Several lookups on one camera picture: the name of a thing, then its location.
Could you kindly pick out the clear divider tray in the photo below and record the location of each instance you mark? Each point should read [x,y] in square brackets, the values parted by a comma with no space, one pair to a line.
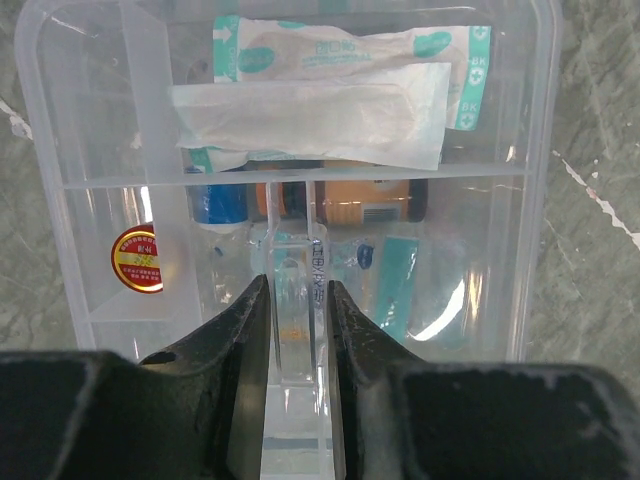
[95,76]

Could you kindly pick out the brown syrup bottle orange cap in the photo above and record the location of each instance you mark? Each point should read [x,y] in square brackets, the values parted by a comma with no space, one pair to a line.
[351,203]

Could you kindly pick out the white teal swab packet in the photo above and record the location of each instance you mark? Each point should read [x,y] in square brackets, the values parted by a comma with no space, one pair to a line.
[350,60]

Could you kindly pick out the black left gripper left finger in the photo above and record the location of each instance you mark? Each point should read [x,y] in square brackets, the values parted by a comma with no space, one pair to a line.
[192,410]

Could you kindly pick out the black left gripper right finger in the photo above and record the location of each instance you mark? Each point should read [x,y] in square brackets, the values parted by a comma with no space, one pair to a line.
[397,416]

